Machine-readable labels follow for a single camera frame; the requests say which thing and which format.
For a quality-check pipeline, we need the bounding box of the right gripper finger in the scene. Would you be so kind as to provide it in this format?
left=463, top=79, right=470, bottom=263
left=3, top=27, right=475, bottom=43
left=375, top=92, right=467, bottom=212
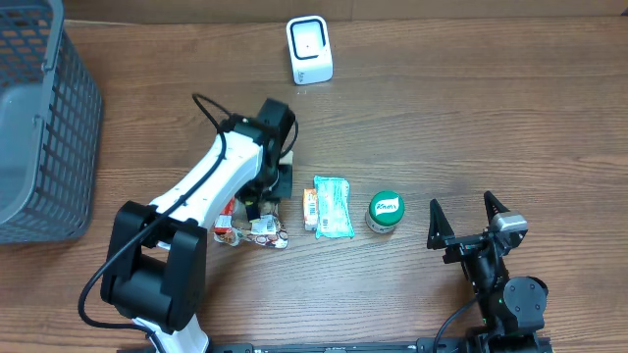
left=484, top=191, right=510, bottom=224
left=427, top=199, right=455, bottom=250

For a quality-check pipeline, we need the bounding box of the orange snack packet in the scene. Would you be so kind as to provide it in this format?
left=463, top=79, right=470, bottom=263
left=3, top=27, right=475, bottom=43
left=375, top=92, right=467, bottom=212
left=303, top=188, right=319, bottom=231

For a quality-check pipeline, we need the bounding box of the brown snack pouch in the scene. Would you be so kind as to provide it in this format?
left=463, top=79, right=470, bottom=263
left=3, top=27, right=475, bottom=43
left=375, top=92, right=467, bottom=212
left=212, top=184, right=288, bottom=249

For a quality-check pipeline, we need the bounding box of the green lid jar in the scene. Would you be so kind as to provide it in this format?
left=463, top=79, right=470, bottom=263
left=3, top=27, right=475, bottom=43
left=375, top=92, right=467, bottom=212
left=365, top=190, right=405, bottom=234

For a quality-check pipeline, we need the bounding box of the teal snack packet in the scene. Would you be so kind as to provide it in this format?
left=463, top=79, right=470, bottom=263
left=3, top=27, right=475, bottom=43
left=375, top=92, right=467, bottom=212
left=314, top=176, right=354, bottom=239

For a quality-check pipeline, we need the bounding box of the red item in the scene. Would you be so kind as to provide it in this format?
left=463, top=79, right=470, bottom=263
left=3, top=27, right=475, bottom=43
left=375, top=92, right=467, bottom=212
left=214, top=198, right=235, bottom=233

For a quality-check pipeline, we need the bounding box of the yellow black item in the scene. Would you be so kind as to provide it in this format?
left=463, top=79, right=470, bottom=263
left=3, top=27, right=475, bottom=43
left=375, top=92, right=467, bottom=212
left=244, top=197, right=260, bottom=223

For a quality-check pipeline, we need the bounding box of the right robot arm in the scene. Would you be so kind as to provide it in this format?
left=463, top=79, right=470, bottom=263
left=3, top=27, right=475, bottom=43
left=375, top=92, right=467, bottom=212
left=417, top=191, right=552, bottom=353

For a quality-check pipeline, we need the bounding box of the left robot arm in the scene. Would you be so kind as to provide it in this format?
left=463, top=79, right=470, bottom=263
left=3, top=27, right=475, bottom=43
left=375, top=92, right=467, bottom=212
left=93, top=110, right=298, bottom=352

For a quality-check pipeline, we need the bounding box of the white barcode scanner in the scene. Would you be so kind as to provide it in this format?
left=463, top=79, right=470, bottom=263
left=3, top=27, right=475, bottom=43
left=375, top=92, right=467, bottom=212
left=286, top=15, right=334, bottom=85

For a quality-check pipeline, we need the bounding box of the grey plastic mesh basket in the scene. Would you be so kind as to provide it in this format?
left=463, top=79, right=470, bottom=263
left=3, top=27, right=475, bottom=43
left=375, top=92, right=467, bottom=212
left=1, top=0, right=104, bottom=243

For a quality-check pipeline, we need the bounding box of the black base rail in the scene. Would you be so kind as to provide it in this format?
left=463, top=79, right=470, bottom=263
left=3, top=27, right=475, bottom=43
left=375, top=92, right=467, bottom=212
left=208, top=338, right=553, bottom=353

